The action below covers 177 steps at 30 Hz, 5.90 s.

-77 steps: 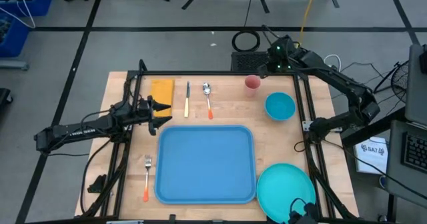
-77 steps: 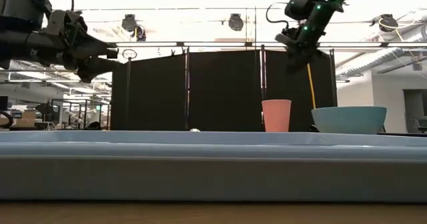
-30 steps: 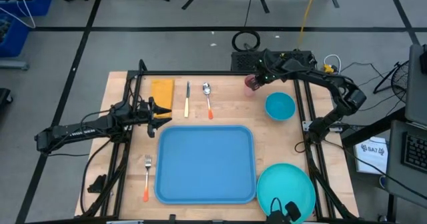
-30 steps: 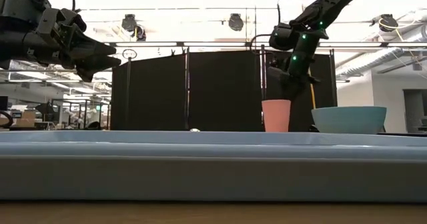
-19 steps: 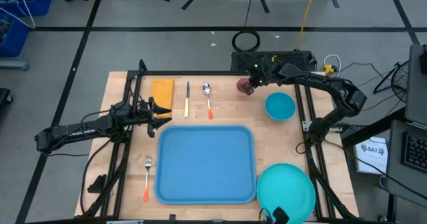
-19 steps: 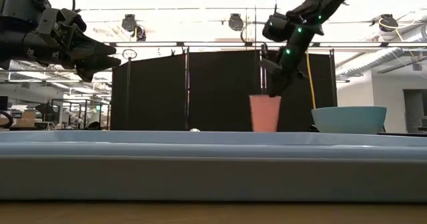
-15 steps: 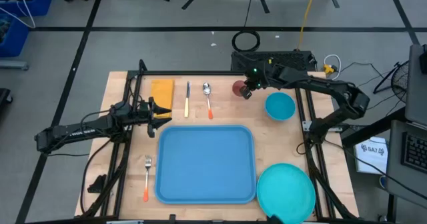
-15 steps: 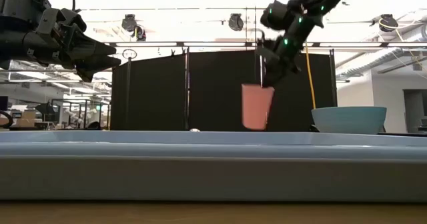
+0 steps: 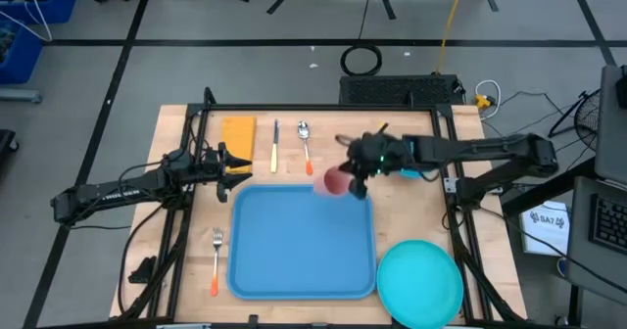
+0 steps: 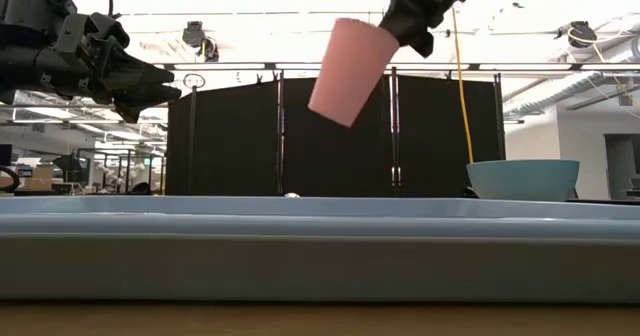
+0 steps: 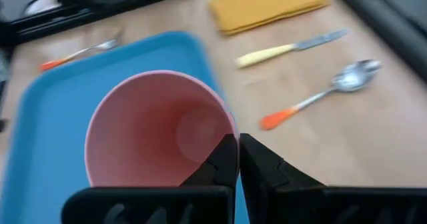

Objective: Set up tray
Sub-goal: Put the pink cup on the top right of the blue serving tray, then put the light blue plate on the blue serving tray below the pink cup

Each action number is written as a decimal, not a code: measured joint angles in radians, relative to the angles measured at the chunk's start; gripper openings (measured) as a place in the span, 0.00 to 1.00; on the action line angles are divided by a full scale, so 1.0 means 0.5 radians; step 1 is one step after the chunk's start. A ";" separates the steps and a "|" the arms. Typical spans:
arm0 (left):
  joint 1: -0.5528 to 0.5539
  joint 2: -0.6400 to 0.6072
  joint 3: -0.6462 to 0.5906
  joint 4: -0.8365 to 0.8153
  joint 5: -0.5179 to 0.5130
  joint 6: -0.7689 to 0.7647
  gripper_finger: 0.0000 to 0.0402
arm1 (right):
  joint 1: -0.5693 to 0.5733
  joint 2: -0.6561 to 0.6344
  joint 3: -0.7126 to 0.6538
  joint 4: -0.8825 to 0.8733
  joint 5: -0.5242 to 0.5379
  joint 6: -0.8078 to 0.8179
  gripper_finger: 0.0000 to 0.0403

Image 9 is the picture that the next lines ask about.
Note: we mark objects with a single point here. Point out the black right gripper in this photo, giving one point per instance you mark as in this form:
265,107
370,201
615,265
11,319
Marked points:
352,155

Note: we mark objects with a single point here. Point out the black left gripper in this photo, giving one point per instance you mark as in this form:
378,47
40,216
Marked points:
223,172

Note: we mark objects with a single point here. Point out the pink plastic cup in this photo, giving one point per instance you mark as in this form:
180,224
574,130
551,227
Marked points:
330,182

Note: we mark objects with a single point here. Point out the yellow cloth napkin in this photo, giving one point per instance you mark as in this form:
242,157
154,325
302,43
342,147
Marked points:
239,133

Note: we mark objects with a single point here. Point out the blue plastic bowl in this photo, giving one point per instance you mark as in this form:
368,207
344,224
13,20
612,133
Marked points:
409,174

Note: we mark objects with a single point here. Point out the blue plastic tray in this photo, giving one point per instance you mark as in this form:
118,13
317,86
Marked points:
294,246

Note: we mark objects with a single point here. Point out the teal plastic plate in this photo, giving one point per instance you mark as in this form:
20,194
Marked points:
419,285

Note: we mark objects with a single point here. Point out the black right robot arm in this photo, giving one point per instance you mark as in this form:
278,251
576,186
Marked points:
490,148

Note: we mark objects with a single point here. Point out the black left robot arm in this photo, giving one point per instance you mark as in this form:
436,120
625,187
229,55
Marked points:
122,192

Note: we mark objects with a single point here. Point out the black mesh computer case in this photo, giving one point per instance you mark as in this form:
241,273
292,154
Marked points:
392,90

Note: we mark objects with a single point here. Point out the black table clamp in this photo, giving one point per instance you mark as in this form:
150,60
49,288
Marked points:
144,270

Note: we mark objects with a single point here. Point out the yellow power plug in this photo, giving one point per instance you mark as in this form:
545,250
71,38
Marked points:
482,102

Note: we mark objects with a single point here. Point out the white printed cardboard box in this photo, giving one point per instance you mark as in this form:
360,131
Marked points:
544,231

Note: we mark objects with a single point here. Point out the grey metal bar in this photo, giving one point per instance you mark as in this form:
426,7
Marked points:
19,95

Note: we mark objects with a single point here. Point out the blue round object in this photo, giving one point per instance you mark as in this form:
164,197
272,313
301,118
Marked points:
562,267

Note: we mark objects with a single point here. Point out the black caster leg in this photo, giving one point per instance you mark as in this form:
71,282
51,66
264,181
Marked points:
6,140

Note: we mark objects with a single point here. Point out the blue storage bin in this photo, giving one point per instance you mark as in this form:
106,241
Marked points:
63,6
22,60

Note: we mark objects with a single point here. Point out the grey laptop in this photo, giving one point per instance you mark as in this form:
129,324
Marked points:
612,133

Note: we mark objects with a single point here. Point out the black device on laptop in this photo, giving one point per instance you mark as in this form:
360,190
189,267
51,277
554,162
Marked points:
622,86

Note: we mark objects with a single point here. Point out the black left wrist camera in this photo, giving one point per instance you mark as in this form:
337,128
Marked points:
210,158

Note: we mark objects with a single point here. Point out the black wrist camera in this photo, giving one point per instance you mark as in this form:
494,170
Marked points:
210,158
372,145

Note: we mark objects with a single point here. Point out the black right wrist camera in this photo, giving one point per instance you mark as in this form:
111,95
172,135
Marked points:
372,145

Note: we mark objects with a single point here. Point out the black metal table frame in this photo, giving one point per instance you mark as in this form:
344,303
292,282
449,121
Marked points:
318,107

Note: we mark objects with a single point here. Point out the black desk frame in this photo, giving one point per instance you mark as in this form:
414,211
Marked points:
553,188

